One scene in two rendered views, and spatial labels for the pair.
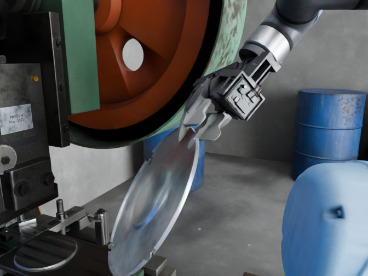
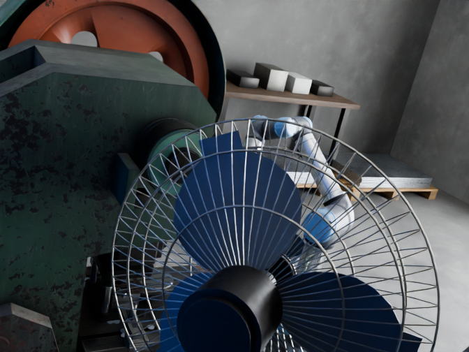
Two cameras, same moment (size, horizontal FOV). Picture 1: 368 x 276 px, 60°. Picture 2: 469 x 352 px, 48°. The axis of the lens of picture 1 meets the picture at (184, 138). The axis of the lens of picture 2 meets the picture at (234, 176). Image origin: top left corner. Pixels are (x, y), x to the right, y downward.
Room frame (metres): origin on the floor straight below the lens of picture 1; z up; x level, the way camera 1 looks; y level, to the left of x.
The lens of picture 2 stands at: (-0.41, 1.50, 1.78)
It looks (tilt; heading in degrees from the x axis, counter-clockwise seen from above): 20 degrees down; 303
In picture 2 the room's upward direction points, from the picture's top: 13 degrees clockwise
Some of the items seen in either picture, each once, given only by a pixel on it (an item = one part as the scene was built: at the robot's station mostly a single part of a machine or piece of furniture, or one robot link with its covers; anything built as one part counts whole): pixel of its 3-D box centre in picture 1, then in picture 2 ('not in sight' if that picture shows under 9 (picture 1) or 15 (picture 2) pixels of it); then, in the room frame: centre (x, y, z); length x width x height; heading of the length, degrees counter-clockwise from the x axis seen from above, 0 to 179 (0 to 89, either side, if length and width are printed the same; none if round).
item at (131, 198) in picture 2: not in sight; (165, 160); (0.44, 0.53, 1.31); 0.22 x 0.12 x 0.22; 65
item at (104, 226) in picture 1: (102, 225); not in sight; (0.76, 0.22, 0.75); 0.03 x 0.03 x 0.10; 65
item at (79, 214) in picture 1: (63, 216); not in sight; (0.81, 0.33, 0.76); 0.17 x 0.06 x 0.10; 155
